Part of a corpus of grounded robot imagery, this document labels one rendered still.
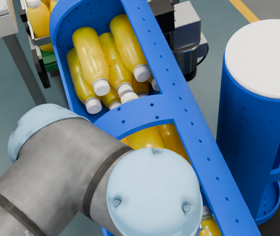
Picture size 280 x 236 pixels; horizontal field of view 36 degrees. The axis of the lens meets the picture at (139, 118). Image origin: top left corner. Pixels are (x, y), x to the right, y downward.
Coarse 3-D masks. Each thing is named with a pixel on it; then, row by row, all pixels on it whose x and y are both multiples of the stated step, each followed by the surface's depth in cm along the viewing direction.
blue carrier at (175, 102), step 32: (64, 0) 110; (96, 0) 114; (128, 0) 107; (64, 32) 120; (160, 32) 107; (64, 64) 119; (160, 64) 95; (160, 96) 88; (192, 96) 96; (128, 128) 84; (192, 128) 85; (192, 160) 79; (224, 160) 88; (224, 192) 78; (224, 224) 72
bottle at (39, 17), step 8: (40, 0) 131; (32, 8) 130; (40, 8) 131; (32, 16) 131; (40, 16) 131; (48, 16) 133; (32, 24) 134; (40, 24) 133; (48, 24) 135; (40, 32) 136; (48, 32) 137; (40, 48) 144; (48, 48) 142
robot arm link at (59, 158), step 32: (32, 128) 40; (64, 128) 40; (96, 128) 41; (32, 160) 38; (64, 160) 38; (96, 160) 38; (0, 192) 37; (32, 192) 37; (64, 192) 38; (64, 224) 39
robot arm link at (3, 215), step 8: (0, 200) 36; (8, 200) 36; (0, 208) 36; (8, 208) 36; (16, 208) 36; (0, 216) 35; (8, 216) 36; (16, 216) 36; (24, 216) 36; (0, 224) 35; (8, 224) 35; (16, 224) 36; (24, 224) 36; (32, 224) 36; (0, 232) 35; (8, 232) 35; (16, 232) 35; (24, 232) 36; (32, 232) 36; (40, 232) 37
